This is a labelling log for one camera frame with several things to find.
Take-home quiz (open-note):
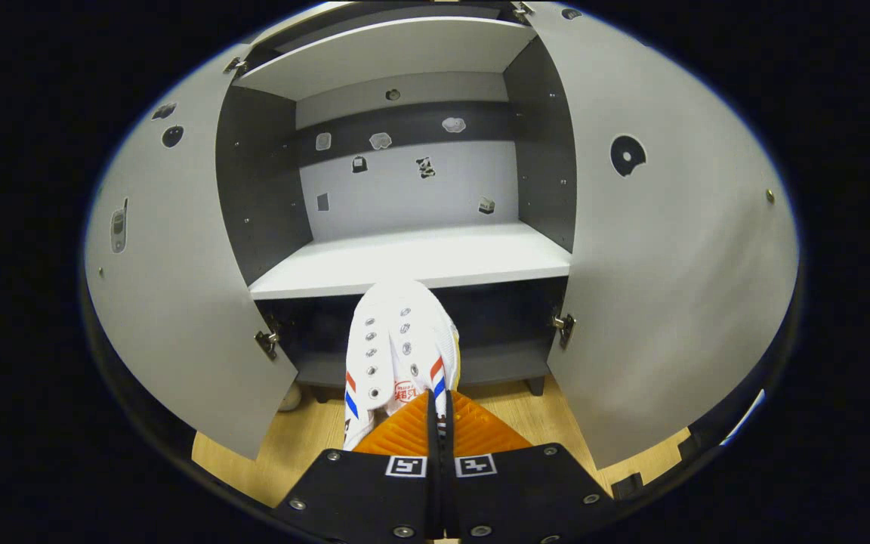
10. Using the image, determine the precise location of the grey cabinet door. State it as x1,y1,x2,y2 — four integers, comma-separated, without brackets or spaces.
84,42,300,462
514,0,800,471

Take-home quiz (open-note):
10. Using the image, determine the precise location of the grey shoe cabinet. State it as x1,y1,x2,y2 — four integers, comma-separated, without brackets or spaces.
214,0,579,401

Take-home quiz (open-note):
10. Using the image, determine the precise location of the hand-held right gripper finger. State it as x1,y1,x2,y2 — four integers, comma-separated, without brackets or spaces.
441,389,622,543
275,389,441,542

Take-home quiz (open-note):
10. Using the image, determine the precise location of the black backdrop cloth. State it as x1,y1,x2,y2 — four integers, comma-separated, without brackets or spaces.
678,302,804,458

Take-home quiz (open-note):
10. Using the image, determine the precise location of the white canvas shoe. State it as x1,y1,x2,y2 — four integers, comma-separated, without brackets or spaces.
342,278,462,453

